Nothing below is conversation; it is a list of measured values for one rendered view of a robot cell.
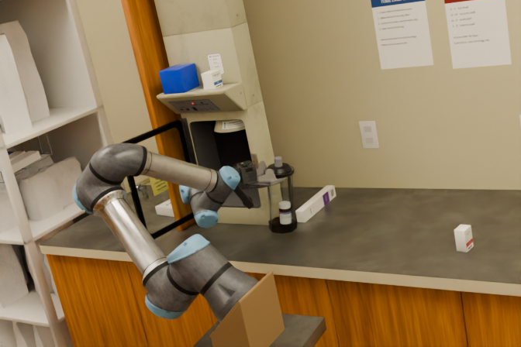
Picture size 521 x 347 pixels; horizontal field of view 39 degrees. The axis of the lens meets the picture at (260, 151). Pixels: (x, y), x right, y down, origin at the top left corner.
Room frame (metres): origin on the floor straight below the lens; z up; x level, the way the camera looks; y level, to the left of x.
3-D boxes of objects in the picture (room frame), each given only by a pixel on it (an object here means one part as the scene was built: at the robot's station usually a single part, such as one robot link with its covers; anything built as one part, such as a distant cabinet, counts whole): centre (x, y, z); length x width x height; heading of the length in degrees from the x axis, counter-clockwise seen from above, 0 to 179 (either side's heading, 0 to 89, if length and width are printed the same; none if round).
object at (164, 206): (2.69, 0.39, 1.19); 0.30 x 0.01 x 0.40; 135
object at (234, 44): (2.83, 0.07, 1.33); 0.32 x 0.25 x 0.77; 55
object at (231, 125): (2.80, 0.07, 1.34); 0.18 x 0.18 x 0.05
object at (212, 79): (2.64, 0.12, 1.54); 0.05 x 0.05 x 0.06; 53
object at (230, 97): (2.68, 0.18, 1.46); 0.32 x 0.11 x 0.10; 55
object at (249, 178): (2.45, 0.09, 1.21); 0.12 x 0.08 x 0.09; 102
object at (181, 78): (2.72, 0.24, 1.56); 0.10 x 0.10 x 0.09; 55
